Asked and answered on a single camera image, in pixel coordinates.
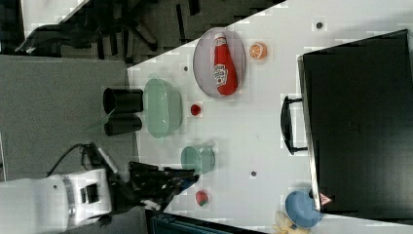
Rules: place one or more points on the black toaster oven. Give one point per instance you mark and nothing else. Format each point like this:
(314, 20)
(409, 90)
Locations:
(357, 104)

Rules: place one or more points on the green mug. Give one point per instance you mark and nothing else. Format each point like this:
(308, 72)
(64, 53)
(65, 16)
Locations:
(199, 158)

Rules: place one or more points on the red strawberry toy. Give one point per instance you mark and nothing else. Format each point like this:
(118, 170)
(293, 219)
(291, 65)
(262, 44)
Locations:
(201, 198)

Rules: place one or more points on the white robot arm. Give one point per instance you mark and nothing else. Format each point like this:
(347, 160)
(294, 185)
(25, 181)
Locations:
(58, 203)

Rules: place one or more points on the black cylinder cup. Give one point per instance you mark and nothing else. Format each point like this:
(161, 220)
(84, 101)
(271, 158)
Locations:
(122, 100)
(123, 123)

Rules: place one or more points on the orange slice toy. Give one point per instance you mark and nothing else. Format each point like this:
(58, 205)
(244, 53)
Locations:
(258, 50)

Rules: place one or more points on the small red tomato toy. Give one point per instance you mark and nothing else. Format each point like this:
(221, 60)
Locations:
(195, 109)

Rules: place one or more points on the black office chair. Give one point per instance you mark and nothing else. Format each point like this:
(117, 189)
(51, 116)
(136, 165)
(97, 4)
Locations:
(77, 23)

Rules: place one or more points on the yellow banana toy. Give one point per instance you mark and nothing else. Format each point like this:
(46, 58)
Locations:
(284, 225)

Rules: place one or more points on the dark blue crate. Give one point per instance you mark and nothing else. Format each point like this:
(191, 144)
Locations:
(177, 224)

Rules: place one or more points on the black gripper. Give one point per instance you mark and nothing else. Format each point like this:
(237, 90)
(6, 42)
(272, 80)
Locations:
(147, 187)

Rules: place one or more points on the green colander basket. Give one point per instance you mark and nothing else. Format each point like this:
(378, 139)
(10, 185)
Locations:
(163, 108)

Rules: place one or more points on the blue bowl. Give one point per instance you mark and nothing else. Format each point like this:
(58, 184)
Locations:
(300, 209)

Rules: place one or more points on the red ketchup bottle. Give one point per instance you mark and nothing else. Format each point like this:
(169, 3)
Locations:
(224, 70)

